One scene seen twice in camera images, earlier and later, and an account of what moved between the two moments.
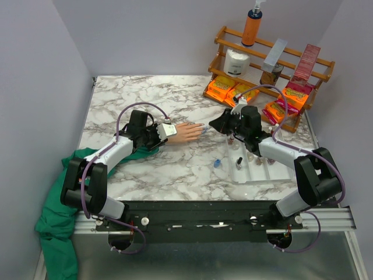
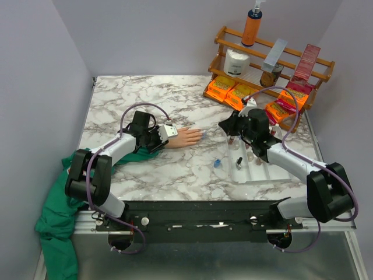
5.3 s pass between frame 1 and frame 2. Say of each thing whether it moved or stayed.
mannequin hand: moved
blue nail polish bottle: stayed
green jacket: stayed
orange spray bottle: stayed
